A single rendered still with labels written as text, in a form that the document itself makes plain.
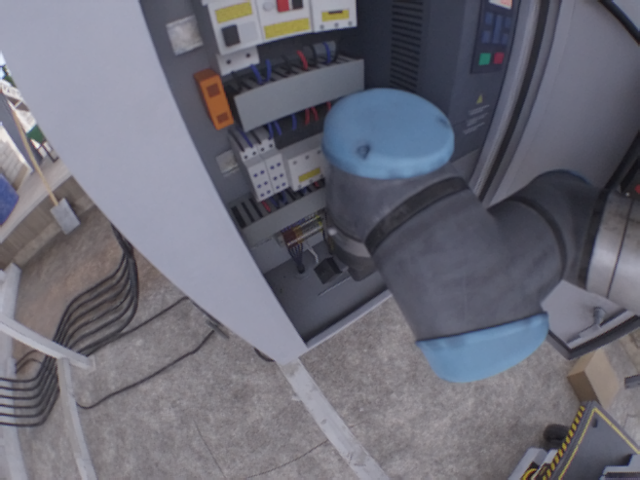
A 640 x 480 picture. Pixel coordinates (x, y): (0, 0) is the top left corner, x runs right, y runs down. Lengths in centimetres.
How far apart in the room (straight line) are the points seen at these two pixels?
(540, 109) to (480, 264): 27
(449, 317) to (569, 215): 14
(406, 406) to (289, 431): 48
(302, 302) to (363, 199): 38
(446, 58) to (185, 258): 25
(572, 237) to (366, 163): 17
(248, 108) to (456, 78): 19
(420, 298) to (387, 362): 101
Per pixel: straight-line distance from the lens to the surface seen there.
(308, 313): 51
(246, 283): 21
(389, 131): 17
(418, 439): 118
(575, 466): 125
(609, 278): 24
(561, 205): 24
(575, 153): 40
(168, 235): 15
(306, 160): 29
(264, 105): 27
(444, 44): 25
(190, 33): 30
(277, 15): 23
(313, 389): 90
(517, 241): 18
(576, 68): 38
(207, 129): 32
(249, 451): 122
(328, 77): 29
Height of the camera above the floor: 113
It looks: 54 degrees down
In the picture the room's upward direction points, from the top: 9 degrees counter-clockwise
